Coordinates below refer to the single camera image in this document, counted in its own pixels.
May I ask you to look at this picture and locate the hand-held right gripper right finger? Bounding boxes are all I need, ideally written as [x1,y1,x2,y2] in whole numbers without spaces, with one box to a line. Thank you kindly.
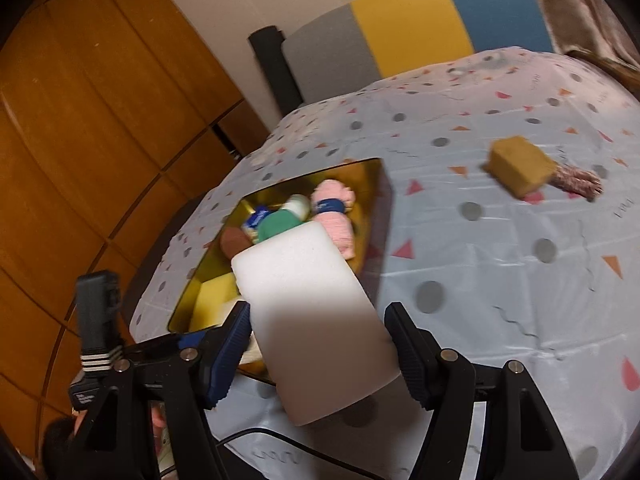
[384,301,583,480]

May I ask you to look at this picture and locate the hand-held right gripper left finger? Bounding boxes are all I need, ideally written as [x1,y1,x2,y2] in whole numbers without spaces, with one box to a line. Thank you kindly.
[70,300,253,480]

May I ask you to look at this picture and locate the yellow sponge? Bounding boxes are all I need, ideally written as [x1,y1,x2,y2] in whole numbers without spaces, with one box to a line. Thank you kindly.
[187,272,246,333]

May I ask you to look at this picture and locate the white sponge block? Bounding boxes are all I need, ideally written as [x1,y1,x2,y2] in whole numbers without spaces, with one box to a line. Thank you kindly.
[231,223,403,427]

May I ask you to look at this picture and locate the white bottle with green cap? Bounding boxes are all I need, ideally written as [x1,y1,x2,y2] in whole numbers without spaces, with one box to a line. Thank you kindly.
[256,194,312,243]

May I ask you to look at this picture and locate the gold metal tin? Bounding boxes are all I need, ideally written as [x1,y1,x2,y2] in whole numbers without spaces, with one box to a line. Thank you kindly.
[167,157,396,386]

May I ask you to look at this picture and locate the brown oval sponge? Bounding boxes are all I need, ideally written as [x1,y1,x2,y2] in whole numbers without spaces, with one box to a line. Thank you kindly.
[220,226,253,258]

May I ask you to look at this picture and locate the patterned white tablecloth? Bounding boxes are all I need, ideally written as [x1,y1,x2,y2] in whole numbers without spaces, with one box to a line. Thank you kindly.
[129,46,640,480]

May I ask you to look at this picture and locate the blue tissue packet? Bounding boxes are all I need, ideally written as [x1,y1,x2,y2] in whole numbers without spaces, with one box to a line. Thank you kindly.
[242,205,273,233]

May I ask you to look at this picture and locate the wooden wardrobe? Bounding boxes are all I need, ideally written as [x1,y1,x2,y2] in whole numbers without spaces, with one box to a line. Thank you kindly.
[0,0,271,461]

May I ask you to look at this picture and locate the brown sponge block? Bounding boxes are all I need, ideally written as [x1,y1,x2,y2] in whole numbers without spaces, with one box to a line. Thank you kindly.
[487,136,558,198]

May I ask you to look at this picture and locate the grey yellow blue striped cushion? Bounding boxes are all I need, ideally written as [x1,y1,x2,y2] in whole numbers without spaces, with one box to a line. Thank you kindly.
[281,0,555,106]

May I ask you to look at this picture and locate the black cable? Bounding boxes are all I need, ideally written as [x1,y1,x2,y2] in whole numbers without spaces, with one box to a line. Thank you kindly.
[215,427,396,480]

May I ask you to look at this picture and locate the black chair frame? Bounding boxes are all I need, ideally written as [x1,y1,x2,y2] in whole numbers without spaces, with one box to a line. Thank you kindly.
[248,25,305,110]

